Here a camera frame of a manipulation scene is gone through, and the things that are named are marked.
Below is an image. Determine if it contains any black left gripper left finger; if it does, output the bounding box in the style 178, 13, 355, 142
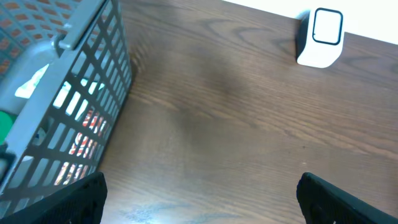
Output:
1, 172, 108, 224

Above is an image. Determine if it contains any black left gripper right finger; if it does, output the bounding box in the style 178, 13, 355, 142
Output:
296, 172, 397, 224

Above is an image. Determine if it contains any red orange snack bar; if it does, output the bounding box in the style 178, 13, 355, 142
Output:
54, 109, 108, 185

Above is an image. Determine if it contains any green lid supplement bottle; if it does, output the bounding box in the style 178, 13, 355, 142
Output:
0, 111, 17, 144

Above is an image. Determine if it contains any white barcode scanner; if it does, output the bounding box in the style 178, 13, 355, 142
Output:
295, 7, 345, 68

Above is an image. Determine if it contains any grey plastic shopping basket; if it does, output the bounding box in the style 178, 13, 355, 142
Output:
1, 0, 134, 217

